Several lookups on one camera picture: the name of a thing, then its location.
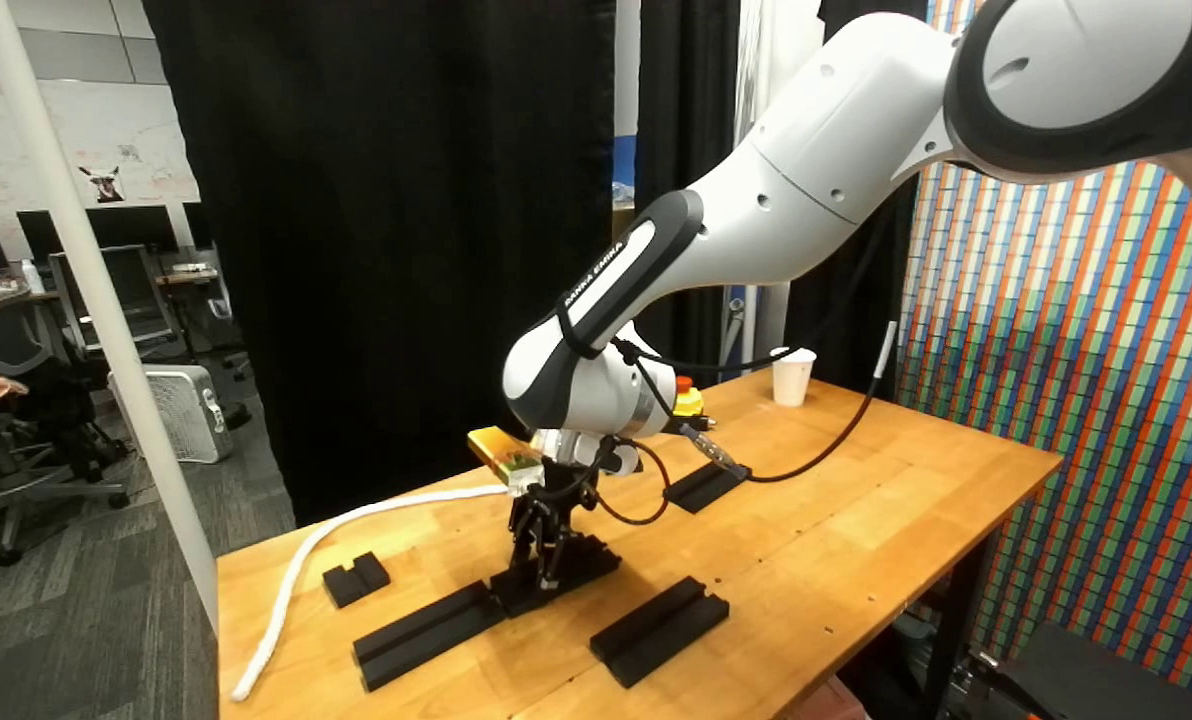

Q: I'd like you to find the tan wrist camera box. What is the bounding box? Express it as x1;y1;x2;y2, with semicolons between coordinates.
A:
464;425;547;486

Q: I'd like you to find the brown cardboard box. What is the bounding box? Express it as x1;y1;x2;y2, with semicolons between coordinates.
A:
607;197;642;273

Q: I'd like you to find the black office chair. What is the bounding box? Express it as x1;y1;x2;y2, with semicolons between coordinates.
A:
0;283;135;568

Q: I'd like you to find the white paper cup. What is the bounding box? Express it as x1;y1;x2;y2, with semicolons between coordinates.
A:
767;343;821;410

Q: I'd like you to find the narrow black curtain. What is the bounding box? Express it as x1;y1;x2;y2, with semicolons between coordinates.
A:
630;0;746;393

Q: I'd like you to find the black stool seat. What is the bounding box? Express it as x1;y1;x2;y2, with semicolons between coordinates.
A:
971;620;1192;720

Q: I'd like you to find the white cable strip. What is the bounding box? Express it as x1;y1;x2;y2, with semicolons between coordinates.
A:
229;480;515;707

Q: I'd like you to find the wide black grooved block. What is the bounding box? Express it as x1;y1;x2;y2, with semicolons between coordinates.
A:
587;570;732;691

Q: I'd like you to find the wide black curtain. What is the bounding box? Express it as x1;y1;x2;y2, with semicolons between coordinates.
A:
135;0;621;526

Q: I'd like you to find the white computer case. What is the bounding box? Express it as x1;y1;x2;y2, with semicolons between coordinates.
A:
135;359;233;467

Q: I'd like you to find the black cable with grey connector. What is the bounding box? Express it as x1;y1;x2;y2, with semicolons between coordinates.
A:
673;314;899;486

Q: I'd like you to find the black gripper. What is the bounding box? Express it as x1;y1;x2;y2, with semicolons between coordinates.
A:
505;455;613;594

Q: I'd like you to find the short black grooved piece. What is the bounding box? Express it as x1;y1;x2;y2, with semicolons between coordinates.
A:
318;546;395;613

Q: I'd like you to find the white slanted pole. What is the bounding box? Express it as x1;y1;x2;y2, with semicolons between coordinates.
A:
0;0;222;632

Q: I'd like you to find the black curtain beside colourful wall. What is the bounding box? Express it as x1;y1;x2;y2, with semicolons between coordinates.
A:
787;0;933;399

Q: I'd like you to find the black table leg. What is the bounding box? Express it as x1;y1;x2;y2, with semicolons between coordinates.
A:
917;531;995;720

